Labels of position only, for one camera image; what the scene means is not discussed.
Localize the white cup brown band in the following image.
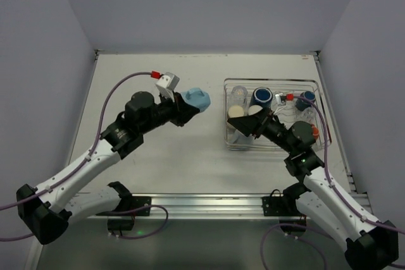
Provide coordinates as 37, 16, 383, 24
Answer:
247, 105, 263, 116

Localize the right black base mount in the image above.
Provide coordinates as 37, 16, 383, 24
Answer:
261, 189, 307, 226

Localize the metal wire dish rack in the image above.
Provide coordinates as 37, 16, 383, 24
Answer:
223, 78, 332, 154

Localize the orange cup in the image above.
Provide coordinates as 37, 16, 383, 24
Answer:
311, 124, 320, 140

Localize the pale grey-blue mug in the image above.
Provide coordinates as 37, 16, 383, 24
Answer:
230, 130, 253, 145

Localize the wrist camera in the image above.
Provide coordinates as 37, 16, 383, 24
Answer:
275, 92, 294, 106
155, 72, 180, 101

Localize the aluminium front rail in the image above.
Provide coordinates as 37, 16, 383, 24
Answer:
39, 191, 374, 220

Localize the small clear glass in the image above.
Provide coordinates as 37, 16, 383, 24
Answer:
298, 107, 317, 124

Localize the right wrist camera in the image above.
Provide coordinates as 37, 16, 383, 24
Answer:
275, 92, 294, 106

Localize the large dark blue mug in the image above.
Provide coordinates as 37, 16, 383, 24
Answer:
249, 87, 273, 107

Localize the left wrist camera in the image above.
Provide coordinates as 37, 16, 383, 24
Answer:
155, 72, 180, 101

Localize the light blue mug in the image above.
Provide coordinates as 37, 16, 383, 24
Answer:
180, 87, 211, 113

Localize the small dark blue cup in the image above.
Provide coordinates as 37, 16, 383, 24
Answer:
295, 91, 316, 111

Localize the cream cup brown band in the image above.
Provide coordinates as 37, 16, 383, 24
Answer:
227, 105, 246, 118

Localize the clear faceted glass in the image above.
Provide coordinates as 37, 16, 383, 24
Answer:
229, 85, 248, 107

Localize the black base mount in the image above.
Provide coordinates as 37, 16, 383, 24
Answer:
261, 189, 307, 226
106, 181, 153, 233

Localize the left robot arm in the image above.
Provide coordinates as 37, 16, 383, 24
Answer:
16, 88, 211, 245

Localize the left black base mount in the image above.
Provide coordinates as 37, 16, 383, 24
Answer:
106, 181, 153, 233

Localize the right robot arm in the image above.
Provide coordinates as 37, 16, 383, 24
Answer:
227, 109, 399, 269

